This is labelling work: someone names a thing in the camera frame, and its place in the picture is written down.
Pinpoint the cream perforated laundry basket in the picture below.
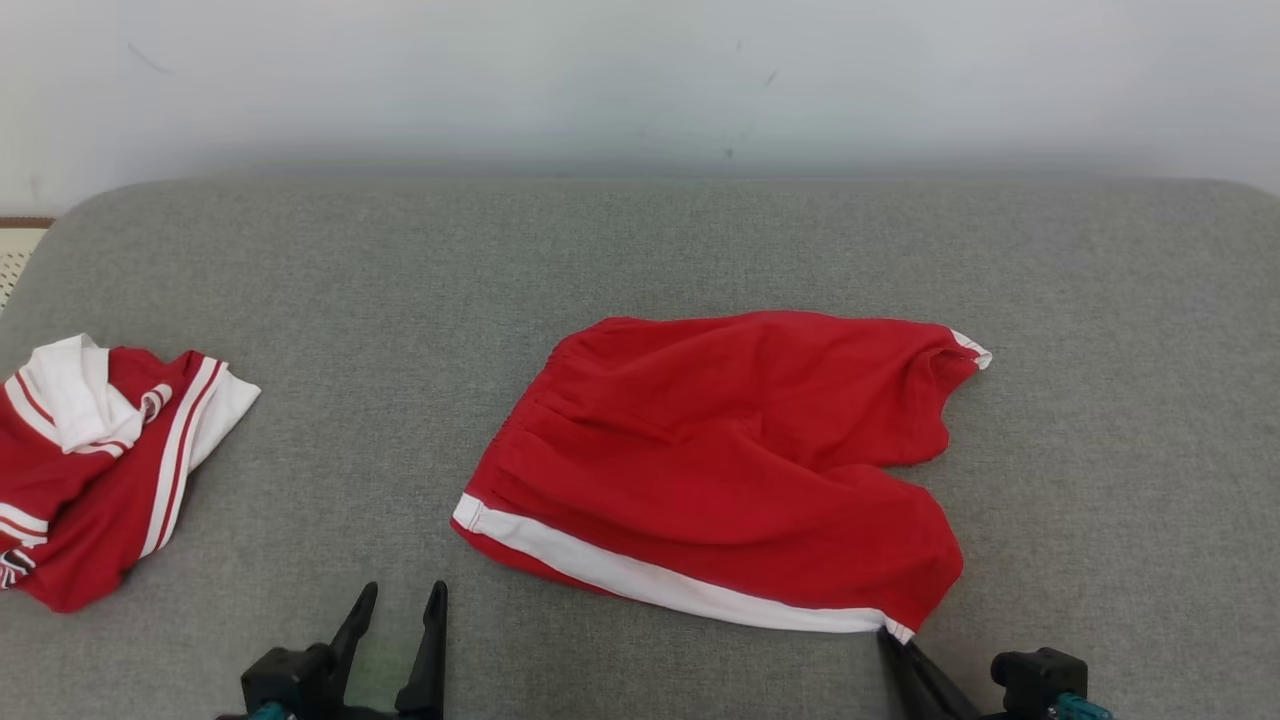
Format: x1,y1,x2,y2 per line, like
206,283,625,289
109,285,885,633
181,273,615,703
0,217,57,313

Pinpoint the red basketball jersey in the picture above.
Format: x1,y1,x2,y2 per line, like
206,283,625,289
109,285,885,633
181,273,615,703
0,334,262,614

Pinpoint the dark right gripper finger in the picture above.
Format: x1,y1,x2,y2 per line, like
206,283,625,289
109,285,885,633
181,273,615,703
905,644,982,720
878,627,946,720

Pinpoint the grey fabric sofa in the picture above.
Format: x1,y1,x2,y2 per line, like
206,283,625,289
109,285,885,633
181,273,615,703
0,177,1280,720

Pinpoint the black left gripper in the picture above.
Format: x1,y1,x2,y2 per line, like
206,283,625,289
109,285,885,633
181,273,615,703
300,580,449,720

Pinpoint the red shorts white stripe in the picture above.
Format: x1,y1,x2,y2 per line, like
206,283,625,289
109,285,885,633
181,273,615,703
450,310,993,646

